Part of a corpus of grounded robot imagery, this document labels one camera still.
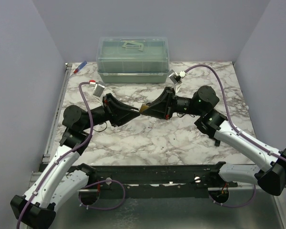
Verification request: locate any green transparent toolbox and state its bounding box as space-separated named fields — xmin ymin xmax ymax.
xmin=96 ymin=37 xmax=170 ymax=83

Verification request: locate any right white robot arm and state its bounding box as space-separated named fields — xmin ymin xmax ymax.
xmin=140 ymin=86 xmax=286 ymax=196

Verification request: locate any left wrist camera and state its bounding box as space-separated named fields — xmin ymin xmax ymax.
xmin=89 ymin=80 xmax=106 ymax=98

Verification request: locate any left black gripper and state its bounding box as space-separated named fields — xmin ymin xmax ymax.
xmin=82 ymin=93 xmax=141 ymax=131

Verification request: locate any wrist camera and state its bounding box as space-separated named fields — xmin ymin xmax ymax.
xmin=168 ymin=70 xmax=186 ymax=94
xmin=89 ymin=80 xmax=106 ymax=98

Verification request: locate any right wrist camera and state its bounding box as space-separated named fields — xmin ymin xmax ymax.
xmin=168 ymin=70 xmax=186 ymax=94

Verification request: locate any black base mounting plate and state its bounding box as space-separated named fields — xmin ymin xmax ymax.
xmin=68 ymin=164 xmax=239 ymax=200

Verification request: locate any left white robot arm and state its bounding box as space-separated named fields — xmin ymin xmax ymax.
xmin=10 ymin=94 xmax=140 ymax=229

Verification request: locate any blue red screwdriver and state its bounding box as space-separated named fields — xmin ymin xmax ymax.
xmin=73 ymin=61 xmax=87 ymax=74

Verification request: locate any small brass padlock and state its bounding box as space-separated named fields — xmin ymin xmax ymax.
xmin=139 ymin=104 xmax=149 ymax=114

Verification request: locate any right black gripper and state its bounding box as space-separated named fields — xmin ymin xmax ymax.
xmin=142 ymin=87 xmax=203 ymax=121

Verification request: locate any aluminium rail left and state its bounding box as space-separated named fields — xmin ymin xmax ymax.
xmin=27 ymin=61 xmax=73 ymax=188

